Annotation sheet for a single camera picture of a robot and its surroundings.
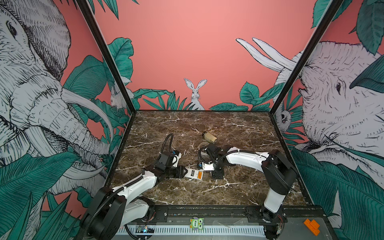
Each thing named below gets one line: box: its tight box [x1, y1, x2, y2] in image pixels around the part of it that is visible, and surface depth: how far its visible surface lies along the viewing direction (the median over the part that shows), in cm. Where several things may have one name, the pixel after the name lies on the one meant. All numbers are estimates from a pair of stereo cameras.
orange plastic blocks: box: [303, 218, 321, 236], surface depth 72 cm
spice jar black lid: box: [202, 131, 217, 144], surface depth 104 cm
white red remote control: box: [184, 167, 204, 180], surface depth 88 cm
